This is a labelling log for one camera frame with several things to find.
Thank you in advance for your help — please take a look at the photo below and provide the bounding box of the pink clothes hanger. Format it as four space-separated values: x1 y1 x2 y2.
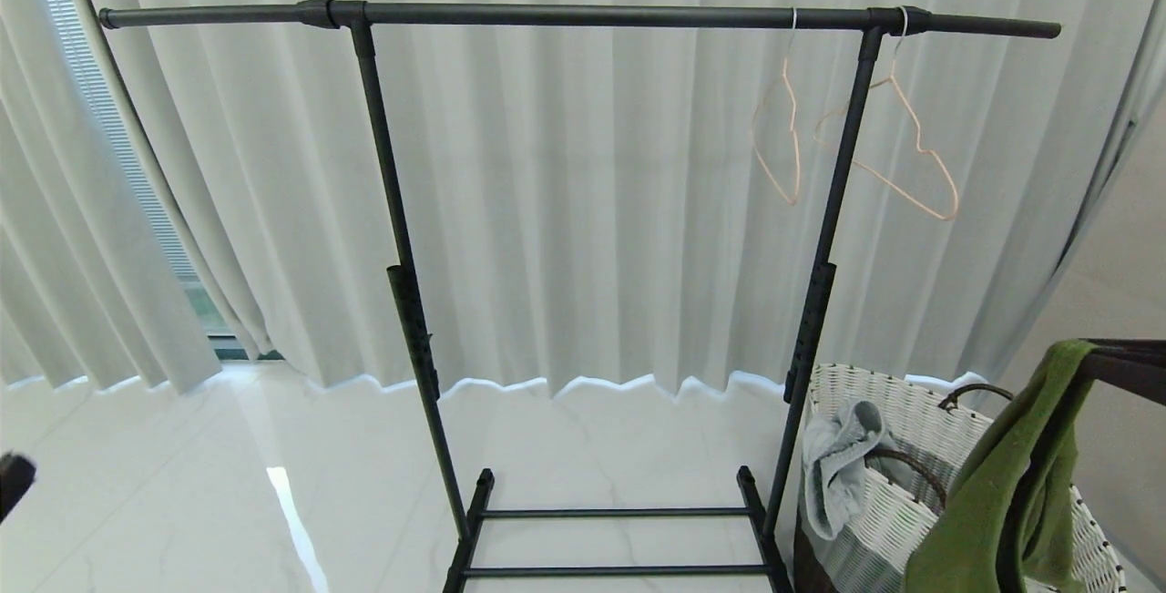
813 8 960 222
751 8 803 207

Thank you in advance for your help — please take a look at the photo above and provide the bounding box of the green short-sleeved shirt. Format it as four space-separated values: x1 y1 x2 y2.
902 338 1099 593

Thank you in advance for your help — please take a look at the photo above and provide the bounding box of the black clothes rack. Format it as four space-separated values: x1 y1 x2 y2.
98 0 1063 593

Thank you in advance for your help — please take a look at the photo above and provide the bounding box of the white laundry basket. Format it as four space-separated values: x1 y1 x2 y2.
793 363 1126 593

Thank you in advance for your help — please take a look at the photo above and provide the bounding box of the white curtain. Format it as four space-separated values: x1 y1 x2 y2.
68 0 1166 398
0 0 224 394

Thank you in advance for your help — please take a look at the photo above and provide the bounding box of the pale grey garment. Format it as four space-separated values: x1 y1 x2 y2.
802 397 903 541

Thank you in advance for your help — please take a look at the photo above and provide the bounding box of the window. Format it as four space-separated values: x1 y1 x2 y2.
26 0 283 364

